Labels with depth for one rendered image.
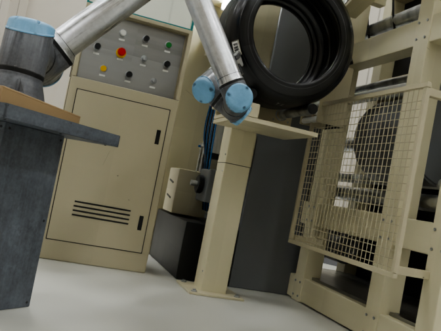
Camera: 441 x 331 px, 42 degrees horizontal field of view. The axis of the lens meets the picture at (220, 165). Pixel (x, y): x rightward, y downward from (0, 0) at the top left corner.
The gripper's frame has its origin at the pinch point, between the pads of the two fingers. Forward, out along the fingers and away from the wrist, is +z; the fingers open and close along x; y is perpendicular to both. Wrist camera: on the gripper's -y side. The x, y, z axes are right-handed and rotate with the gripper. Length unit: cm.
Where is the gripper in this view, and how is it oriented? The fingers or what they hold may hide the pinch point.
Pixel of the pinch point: (236, 52)
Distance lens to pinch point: 236.2
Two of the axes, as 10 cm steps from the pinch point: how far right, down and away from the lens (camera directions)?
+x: 8.3, -2.1, -5.2
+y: 4.1, 8.5, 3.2
